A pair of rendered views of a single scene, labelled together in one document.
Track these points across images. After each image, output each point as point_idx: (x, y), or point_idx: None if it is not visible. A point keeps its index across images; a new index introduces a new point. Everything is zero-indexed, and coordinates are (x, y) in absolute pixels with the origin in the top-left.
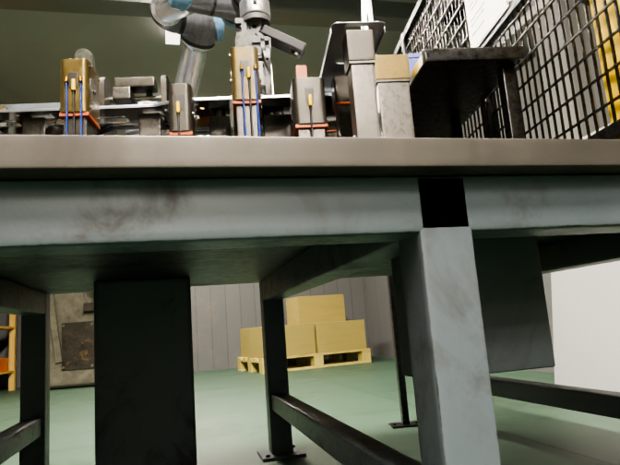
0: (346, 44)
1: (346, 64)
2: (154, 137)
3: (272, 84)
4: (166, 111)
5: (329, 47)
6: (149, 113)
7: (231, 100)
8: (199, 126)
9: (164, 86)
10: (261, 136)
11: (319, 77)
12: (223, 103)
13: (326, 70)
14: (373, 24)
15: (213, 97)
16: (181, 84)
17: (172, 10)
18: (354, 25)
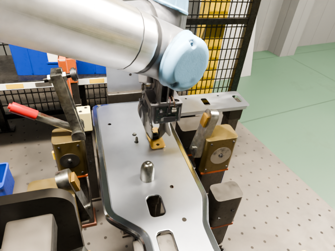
0: (241, 111)
1: (235, 118)
2: (333, 209)
3: (72, 97)
4: (180, 220)
5: (226, 107)
6: (184, 240)
7: (179, 161)
8: (119, 204)
9: (76, 207)
10: (85, 158)
11: (191, 112)
12: (174, 168)
13: (198, 109)
14: (237, 94)
15: (195, 172)
16: (239, 187)
17: (102, 61)
18: (241, 99)
